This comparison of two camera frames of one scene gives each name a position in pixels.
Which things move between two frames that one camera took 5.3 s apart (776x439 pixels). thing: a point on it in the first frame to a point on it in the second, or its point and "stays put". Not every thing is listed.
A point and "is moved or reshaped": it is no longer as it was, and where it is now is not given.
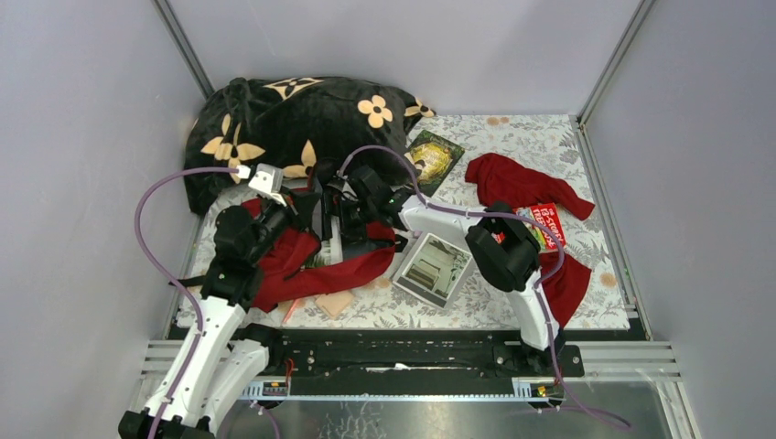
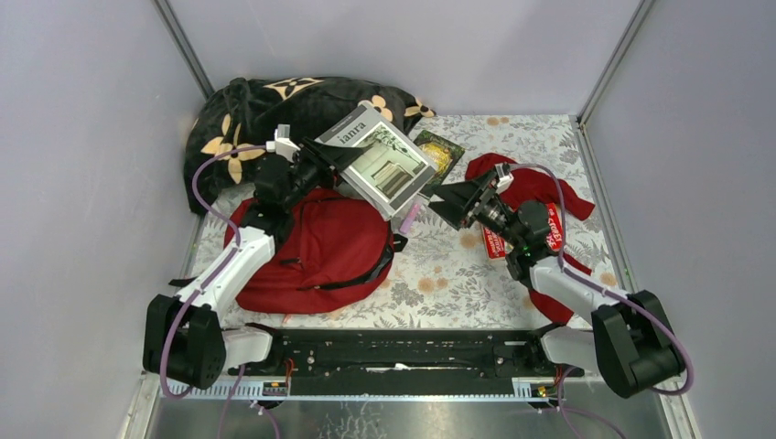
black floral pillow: [296, 124] stays put
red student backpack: [286, 257] is moved or reshaped
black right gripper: [345, 204] to [457, 198]
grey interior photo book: [434, 269] to [392, 171]
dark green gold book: [435, 160] stays put
